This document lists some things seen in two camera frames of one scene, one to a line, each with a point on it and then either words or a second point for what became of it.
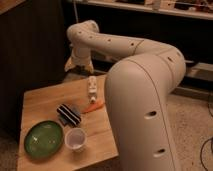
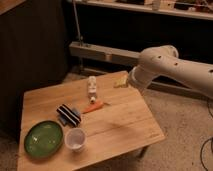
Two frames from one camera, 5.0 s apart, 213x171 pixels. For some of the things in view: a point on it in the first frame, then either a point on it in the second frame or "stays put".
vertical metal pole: [76, 14] stays put
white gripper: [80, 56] -> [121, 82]
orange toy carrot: [94, 106] stays put
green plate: [44, 139] stays put
